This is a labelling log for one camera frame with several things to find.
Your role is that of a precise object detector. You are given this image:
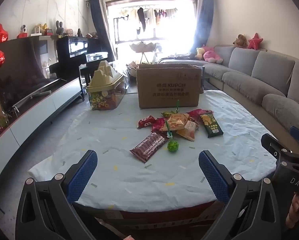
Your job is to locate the black upright piano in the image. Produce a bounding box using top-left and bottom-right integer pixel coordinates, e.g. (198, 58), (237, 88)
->
(49, 35), (110, 80)

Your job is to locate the yellow-lid clear toy container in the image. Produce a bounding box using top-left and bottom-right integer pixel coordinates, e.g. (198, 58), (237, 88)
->
(86, 60), (127, 111)

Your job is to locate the green ball candy stick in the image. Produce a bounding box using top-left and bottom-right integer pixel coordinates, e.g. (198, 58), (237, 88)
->
(164, 119), (179, 153)

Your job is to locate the row of hanging laundry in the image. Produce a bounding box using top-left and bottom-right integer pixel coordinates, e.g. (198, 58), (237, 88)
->
(118, 5), (179, 33)

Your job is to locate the magenta snack packet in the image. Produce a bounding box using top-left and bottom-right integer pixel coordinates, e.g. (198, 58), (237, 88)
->
(151, 117), (167, 133)

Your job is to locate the pale blue tablecloth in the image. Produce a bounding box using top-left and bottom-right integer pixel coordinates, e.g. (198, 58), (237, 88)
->
(28, 90), (277, 212)

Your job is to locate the brown plush toy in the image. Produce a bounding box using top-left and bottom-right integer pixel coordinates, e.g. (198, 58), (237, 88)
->
(233, 34), (249, 49)

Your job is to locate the blue curtain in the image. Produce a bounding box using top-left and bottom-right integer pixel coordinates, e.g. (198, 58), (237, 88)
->
(191, 0), (216, 55)
(89, 0), (118, 63)

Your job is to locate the pink plush pig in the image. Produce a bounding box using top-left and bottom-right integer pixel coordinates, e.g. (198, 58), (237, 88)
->
(203, 46), (223, 64)

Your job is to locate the grey white television cabinet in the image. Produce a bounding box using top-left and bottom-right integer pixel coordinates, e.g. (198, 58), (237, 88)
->
(0, 76), (85, 188)

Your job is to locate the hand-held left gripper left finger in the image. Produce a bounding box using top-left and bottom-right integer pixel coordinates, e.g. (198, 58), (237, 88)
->
(15, 149), (98, 240)

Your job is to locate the black piano bench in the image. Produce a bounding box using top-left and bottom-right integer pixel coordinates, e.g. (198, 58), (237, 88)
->
(78, 64), (103, 93)

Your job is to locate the grey remote control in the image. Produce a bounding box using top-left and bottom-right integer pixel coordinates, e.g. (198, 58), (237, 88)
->
(31, 90), (52, 98)

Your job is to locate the brown cardboard box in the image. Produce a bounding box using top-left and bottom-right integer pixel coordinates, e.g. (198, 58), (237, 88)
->
(136, 64), (201, 109)

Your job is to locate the person's right hand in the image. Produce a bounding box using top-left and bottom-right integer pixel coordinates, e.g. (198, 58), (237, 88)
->
(286, 192), (299, 228)

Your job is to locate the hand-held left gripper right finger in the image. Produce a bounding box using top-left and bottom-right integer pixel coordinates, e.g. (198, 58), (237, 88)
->
(198, 150), (287, 240)

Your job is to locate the white security camera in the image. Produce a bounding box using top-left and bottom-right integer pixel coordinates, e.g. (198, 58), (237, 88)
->
(17, 25), (30, 39)

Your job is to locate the clothes heap on sofa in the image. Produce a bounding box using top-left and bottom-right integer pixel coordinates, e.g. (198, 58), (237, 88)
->
(168, 52), (197, 61)

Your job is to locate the tray of assorted snacks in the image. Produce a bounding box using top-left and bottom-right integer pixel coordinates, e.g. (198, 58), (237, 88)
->
(126, 61), (140, 77)

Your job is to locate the white lotus bowl stand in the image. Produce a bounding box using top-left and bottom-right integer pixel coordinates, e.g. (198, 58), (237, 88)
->
(129, 41), (157, 64)

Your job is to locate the small red snack packet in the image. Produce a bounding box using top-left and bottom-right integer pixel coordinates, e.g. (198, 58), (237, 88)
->
(138, 115), (156, 128)

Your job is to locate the black flat television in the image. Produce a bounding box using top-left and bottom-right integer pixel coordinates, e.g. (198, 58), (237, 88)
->
(0, 36), (68, 108)

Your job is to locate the dark green snack packet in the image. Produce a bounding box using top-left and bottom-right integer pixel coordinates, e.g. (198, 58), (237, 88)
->
(201, 114), (224, 138)

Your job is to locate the grey bunny figure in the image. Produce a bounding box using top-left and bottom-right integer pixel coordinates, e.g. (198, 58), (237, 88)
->
(56, 20), (65, 36)

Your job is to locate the long dark red snack packet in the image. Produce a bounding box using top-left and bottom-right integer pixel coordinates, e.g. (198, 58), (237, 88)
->
(129, 131), (169, 163)

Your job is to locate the yellow swan ornament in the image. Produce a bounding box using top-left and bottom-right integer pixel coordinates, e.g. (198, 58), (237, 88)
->
(31, 23), (53, 36)

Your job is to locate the grey sectional sofa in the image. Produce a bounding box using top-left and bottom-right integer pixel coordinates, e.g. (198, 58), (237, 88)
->
(159, 44), (299, 153)

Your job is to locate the red star pillow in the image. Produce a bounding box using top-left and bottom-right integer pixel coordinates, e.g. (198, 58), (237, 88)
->
(247, 32), (264, 51)

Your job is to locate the large orange snack packet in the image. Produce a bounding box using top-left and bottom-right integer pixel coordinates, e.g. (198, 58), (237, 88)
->
(160, 113), (190, 132)

